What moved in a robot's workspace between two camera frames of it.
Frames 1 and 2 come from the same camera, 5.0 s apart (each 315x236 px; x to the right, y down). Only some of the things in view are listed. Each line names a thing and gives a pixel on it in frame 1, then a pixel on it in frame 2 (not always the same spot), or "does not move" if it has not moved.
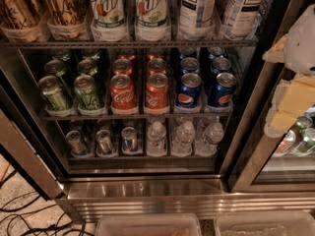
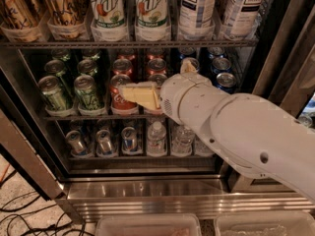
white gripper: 302,48 → 173,93
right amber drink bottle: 65,7 does not move
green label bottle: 151,6 does not move
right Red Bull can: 129,140 does not move
